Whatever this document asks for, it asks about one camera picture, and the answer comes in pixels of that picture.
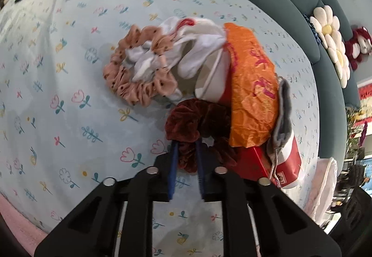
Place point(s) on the blue knit item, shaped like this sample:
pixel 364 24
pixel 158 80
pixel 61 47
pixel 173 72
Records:
pixel 313 30

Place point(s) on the white sock with red print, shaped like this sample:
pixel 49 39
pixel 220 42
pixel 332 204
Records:
pixel 197 37

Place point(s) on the pink mat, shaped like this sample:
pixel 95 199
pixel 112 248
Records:
pixel 17 228

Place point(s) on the white plastic bag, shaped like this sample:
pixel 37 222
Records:
pixel 322 187

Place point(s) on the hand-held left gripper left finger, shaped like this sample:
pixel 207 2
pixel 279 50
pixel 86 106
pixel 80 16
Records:
pixel 173 171

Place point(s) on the pink dotted scrunchie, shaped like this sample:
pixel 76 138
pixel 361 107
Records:
pixel 116 77

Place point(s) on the red plush toy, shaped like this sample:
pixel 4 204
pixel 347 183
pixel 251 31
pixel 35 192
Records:
pixel 353 48

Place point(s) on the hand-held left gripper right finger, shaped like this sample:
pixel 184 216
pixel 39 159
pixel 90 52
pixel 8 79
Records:
pixel 200 171

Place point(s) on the red and white pouch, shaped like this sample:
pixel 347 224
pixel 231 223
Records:
pixel 252 164

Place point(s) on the potted plants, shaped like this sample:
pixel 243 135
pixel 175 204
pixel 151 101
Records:
pixel 356 129

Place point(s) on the orange plastic bag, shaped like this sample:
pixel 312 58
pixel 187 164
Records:
pixel 252 85

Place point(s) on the white flower cushion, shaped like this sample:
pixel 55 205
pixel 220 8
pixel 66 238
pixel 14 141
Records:
pixel 340 56
pixel 327 27

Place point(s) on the dark red velvet scrunchie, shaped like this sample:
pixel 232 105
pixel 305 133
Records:
pixel 189 117

